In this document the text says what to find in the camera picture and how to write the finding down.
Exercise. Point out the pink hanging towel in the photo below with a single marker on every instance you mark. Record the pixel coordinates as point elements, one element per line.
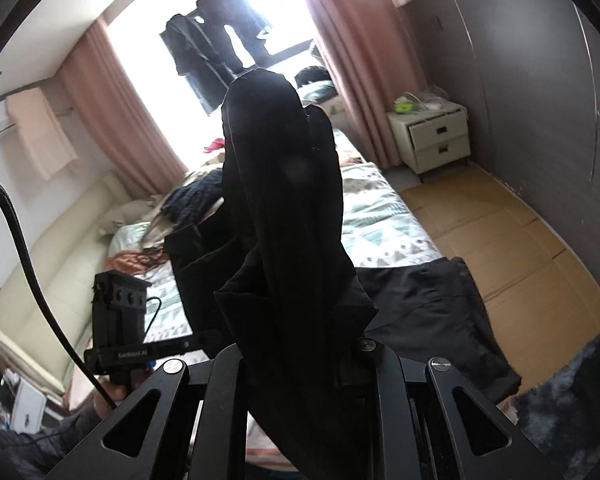
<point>40,130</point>

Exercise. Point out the pink curtain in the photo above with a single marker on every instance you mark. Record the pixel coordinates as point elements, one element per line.
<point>125,110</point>
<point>350,60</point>

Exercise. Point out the white storage box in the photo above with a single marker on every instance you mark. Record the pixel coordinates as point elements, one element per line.
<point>27,405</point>

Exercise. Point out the green packet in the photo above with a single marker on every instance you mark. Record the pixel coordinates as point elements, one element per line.
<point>404,106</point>

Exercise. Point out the person's left forearm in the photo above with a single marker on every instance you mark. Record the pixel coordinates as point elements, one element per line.
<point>45,440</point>

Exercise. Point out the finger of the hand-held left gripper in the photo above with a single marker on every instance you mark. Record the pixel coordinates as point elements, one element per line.
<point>180,344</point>

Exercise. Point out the cream padded sofa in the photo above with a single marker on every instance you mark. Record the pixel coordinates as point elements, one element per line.
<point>55,270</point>

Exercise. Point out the orange and beige duvet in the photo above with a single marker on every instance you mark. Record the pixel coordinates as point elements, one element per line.
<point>130,260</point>

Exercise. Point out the black jacket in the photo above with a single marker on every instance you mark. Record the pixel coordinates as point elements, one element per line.
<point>280,210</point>

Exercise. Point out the black knit sweater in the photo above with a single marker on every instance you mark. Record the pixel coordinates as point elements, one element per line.
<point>190,200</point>

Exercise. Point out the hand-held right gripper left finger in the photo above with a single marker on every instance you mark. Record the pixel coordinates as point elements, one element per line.
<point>220,375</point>

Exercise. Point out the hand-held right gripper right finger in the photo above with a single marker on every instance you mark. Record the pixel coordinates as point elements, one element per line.
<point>387,375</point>

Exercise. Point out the pale green pillow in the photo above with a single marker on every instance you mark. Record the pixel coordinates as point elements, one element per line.
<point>127,237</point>

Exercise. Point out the white nightstand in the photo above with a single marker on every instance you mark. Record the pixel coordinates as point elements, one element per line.
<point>435,135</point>

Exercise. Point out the grey fuzzy rug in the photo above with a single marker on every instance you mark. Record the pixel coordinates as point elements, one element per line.
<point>570,395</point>

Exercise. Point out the geometric patterned blanket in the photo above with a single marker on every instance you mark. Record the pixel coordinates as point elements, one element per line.
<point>380,220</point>

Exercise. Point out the person's left hand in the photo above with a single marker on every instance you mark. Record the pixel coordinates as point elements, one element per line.
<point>112,392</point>

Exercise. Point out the red cloth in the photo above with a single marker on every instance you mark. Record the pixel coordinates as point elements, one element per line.
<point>214,147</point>

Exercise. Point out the dark hanging garment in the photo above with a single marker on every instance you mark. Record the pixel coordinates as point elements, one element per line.
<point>235,15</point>
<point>190,60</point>

